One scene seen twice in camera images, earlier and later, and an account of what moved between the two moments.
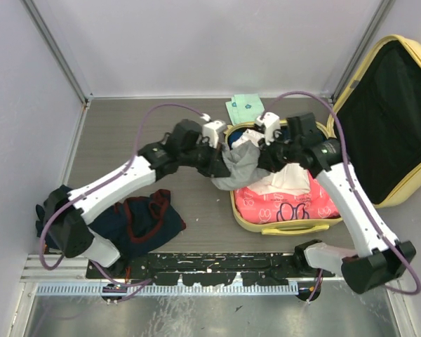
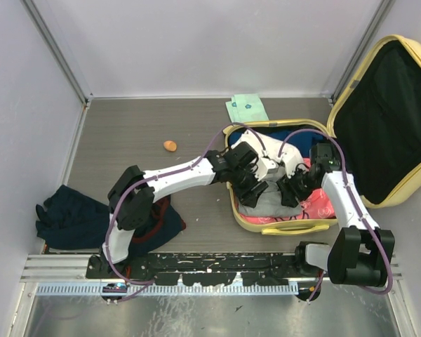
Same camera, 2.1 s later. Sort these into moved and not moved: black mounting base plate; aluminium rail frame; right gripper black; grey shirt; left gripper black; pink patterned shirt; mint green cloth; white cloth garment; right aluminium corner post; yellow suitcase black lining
Moved: right gripper black; white cloth garment; grey shirt; left gripper black
Not moved: pink patterned shirt; mint green cloth; right aluminium corner post; aluminium rail frame; yellow suitcase black lining; black mounting base plate
